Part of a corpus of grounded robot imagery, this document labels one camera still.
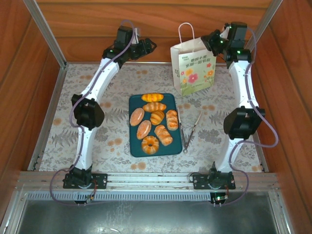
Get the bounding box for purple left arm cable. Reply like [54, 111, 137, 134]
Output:
[49, 19, 139, 207]

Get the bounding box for striped croissant fake bread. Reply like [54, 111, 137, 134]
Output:
[142, 102, 167, 113]

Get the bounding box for ring-shaped fake bread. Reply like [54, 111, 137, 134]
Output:
[141, 136, 160, 155]

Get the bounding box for thin aluminium wall rail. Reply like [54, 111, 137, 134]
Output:
[65, 61, 230, 66]

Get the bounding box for yellow-orange long fake bread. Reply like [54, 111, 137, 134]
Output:
[141, 93, 164, 102]

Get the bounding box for printed white paper bag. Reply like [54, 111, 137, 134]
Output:
[170, 22, 217, 97]

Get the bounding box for round striped fake bun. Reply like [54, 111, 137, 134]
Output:
[150, 110, 165, 126]

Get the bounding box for white slotted cable duct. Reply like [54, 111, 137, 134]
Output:
[25, 191, 269, 202]

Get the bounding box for metal serving tongs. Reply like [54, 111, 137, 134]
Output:
[177, 106, 203, 155]

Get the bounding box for braided fake bread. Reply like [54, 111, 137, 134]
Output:
[154, 124, 174, 147]
[166, 109, 179, 131]

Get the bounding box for floral tablecloth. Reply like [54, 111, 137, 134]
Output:
[39, 63, 265, 173]

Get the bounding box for oval sugared fake bread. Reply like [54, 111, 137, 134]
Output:
[136, 119, 152, 140]
[129, 108, 145, 127]

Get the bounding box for aluminium mounting rail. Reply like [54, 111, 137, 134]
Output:
[16, 170, 280, 193]

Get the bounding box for teal plastic tray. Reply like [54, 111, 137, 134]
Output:
[128, 93, 183, 158]

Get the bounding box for aluminium corner post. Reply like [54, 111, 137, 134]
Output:
[23, 0, 68, 69]
[245, 0, 283, 51]

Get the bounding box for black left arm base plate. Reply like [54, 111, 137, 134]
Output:
[62, 173, 108, 190]

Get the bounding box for grey metal sheet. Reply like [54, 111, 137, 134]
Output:
[17, 192, 280, 234]

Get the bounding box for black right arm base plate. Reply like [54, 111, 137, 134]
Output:
[192, 172, 236, 190]

